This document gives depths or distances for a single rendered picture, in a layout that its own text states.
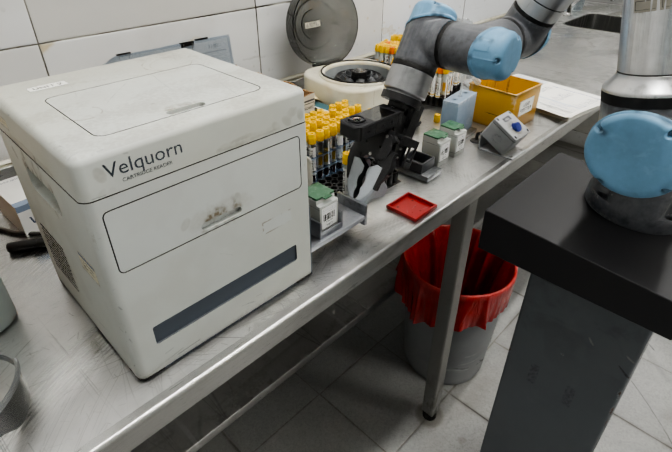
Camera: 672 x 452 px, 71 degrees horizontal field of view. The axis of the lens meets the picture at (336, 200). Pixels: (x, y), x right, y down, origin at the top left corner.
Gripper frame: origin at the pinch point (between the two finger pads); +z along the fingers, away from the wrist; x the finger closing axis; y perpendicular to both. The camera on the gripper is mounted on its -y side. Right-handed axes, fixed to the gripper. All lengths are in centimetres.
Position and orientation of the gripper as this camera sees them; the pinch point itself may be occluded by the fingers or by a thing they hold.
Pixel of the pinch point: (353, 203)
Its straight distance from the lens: 82.4
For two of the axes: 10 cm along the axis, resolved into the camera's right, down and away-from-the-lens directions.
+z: -3.5, 9.2, 1.6
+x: -7.1, -3.7, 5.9
